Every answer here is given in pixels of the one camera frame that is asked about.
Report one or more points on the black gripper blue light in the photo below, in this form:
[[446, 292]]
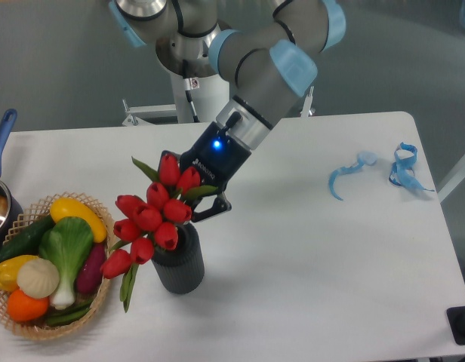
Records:
[[217, 157]]

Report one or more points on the red tulip bouquet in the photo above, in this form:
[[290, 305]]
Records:
[[151, 223]]

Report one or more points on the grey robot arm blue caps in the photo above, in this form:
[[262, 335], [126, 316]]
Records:
[[271, 69]]

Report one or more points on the dark grey ribbed vase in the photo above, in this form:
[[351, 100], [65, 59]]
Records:
[[181, 270]]

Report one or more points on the yellow squash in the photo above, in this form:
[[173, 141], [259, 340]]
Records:
[[70, 207]]

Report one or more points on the purple sweet potato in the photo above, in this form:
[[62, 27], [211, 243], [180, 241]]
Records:
[[90, 276]]

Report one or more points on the green bok choy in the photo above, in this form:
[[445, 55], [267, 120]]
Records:
[[67, 246]]

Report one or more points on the blue ribbon strip left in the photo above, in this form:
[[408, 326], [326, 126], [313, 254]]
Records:
[[363, 158]]

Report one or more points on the blue ribbon strip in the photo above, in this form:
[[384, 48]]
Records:
[[402, 170], [363, 158]]

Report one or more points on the dark green cucumber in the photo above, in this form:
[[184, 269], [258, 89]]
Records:
[[28, 240]]

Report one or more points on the cream steamed bun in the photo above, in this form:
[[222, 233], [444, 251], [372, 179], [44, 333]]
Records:
[[38, 278]]

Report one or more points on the green bean pods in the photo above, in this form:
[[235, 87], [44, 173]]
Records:
[[68, 315]]

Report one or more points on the blue ribbon strip right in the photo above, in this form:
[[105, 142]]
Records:
[[402, 170]]

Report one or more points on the yellow bell pepper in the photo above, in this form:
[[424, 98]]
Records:
[[9, 270]]

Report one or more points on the orange fruit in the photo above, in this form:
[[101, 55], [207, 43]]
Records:
[[23, 308]]

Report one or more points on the black device at edge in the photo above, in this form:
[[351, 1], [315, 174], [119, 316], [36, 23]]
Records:
[[456, 319]]

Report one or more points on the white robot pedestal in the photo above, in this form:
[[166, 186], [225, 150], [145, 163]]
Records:
[[208, 95]]

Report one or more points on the blue handled saucepan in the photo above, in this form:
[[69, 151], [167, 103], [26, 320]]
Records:
[[9, 207]]

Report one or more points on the white frame at right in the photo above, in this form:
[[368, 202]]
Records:
[[452, 180]]

